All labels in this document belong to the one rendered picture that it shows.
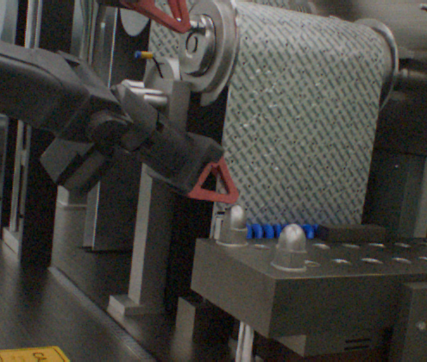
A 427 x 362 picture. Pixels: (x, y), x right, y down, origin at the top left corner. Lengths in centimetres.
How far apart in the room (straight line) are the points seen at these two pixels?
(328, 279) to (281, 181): 22
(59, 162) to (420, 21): 57
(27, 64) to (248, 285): 30
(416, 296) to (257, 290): 18
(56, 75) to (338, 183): 45
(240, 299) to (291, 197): 22
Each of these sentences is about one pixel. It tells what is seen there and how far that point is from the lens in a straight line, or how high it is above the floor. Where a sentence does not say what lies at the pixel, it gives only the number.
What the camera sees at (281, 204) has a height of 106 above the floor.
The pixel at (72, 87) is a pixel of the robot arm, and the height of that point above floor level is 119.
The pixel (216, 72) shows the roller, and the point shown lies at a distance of 85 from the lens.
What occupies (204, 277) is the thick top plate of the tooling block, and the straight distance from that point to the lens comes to 79.
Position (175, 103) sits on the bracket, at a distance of 89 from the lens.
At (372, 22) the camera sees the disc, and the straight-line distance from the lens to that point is 104.
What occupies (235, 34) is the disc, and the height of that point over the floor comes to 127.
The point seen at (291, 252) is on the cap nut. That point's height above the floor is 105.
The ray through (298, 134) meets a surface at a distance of 91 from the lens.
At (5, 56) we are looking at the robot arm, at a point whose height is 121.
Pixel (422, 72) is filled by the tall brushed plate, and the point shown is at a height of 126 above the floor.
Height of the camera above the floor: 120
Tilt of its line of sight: 8 degrees down
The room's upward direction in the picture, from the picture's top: 7 degrees clockwise
